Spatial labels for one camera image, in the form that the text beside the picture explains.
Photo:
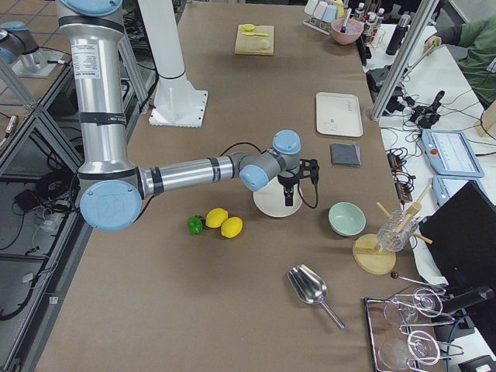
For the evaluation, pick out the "lemon slices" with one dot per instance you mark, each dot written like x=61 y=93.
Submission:
x=247 y=27

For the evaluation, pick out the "aluminium frame post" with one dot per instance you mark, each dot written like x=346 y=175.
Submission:
x=420 y=21

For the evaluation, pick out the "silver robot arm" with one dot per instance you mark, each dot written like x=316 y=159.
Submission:
x=114 y=191

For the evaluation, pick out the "black monitor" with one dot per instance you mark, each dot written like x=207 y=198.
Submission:
x=463 y=238

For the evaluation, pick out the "crystal glass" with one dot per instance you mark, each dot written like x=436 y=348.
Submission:
x=396 y=231

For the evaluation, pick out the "green lime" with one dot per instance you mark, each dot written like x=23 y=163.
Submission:
x=196 y=224

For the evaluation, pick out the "yellow plastic knife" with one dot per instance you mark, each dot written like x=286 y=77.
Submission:
x=246 y=33

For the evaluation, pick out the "person in green jacket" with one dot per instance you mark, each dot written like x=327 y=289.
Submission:
x=478 y=66

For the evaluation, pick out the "cream round plate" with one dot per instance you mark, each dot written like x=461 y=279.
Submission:
x=270 y=200

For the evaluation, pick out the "metal glass rack tray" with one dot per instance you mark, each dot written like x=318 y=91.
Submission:
x=401 y=331

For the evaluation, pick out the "pink ice bowl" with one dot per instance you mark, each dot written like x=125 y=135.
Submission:
x=353 y=31

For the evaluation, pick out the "pink plastic cup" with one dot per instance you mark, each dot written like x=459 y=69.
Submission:
x=320 y=10

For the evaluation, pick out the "wooden glass stand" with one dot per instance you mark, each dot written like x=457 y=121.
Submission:
x=370 y=256

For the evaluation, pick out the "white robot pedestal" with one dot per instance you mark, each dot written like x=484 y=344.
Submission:
x=176 y=102

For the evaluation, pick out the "grey folded cloth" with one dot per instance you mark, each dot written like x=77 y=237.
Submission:
x=345 y=154

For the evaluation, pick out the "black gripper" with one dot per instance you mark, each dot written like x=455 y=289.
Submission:
x=287 y=180

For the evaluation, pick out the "mint green bowl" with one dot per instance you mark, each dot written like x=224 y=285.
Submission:
x=346 y=219

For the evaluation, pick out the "blue teach pendant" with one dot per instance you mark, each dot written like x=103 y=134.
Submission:
x=445 y=187
x=450 y=154

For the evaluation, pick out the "blue plastic cup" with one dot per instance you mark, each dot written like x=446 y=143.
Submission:
x=330 y=13

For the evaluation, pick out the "white plastic cup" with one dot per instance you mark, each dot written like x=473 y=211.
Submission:
x=310 y=7

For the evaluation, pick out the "black bottle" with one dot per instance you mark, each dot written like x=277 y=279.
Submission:
x=398 y=35

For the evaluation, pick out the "wooden cutting board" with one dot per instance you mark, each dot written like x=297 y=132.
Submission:
x=249 y=45

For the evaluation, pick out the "cream rectangular tray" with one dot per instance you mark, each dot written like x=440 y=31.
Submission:
x=338 y=115

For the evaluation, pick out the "metal scoop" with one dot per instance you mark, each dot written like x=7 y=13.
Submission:
x=312 y=290

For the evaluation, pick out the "white bun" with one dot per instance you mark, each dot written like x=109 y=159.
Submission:
x=264 y=44

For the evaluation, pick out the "yellow plastic cup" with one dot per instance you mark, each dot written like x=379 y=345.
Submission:
x=340 y=8

